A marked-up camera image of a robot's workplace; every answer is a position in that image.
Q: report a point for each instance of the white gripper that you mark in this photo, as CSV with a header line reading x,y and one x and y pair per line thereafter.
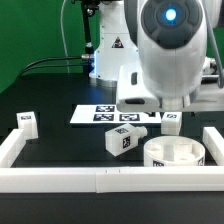
x,y
132,96

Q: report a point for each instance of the white round stool seat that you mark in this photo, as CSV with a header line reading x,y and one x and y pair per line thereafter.
x,y
173,151

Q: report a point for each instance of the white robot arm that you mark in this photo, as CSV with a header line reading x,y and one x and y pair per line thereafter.
x,y
153,52

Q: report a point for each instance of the white marker sheet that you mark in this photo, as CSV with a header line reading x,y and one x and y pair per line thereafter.
x,y
106,113

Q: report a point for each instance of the white U-shaped fence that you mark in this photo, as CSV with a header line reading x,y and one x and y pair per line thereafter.
x,y
100,180

